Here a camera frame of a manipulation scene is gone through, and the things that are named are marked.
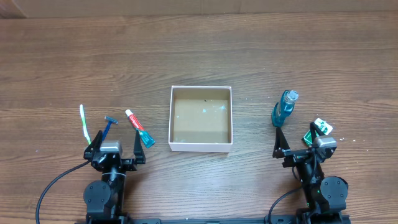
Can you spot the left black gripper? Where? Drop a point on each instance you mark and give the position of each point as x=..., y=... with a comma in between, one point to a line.
x=132, y=164

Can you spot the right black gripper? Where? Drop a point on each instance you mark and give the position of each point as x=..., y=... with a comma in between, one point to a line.
x=280, y=148

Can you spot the green white soap packet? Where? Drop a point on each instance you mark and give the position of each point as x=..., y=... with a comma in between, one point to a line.
x=322, y=125

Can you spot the blue disposable razor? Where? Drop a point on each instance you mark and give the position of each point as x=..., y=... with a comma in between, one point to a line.
x=110, y=121

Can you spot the red teal toothpaste tube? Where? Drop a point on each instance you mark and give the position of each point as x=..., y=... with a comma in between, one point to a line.
x=144, y=135

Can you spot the green white toothbrush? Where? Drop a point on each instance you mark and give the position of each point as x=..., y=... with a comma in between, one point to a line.
x=84, y=126

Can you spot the blue mouthwash bottle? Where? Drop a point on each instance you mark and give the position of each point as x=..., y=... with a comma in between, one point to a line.
x=284, y=107

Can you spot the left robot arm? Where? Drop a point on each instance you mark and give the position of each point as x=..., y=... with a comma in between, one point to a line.
x=104, y=198

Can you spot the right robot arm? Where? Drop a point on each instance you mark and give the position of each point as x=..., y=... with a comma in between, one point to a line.
x=325, y=196

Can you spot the white open cardboard box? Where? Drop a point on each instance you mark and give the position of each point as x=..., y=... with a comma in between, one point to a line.
x=201, y=119

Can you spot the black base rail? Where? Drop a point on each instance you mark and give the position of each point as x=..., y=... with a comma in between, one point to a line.
x=211, y=221

